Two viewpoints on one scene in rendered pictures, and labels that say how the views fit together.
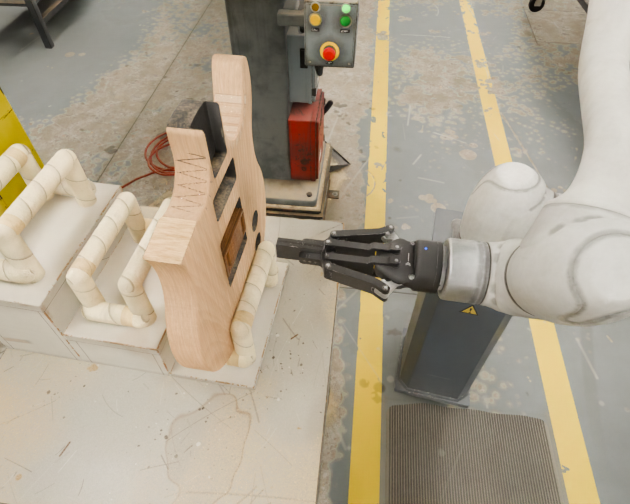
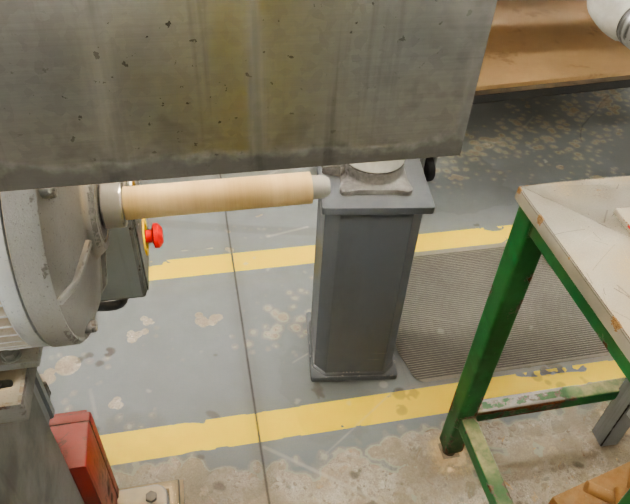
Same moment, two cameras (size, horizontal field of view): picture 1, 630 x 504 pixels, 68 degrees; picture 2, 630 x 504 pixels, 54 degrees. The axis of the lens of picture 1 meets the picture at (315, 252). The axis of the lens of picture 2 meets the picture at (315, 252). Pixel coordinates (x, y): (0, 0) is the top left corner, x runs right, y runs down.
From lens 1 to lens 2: 1.58 m
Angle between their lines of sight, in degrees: 69
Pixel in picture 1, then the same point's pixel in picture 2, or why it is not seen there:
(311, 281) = (613, 194)
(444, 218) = (338, 201)
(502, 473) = (433, 288)
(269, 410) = not seen: outside the picture
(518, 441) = not seen: hidden behind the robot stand
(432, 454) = (446, 337)
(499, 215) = not seen: hidden behind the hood
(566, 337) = (268, 243)
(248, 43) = (11, 451)
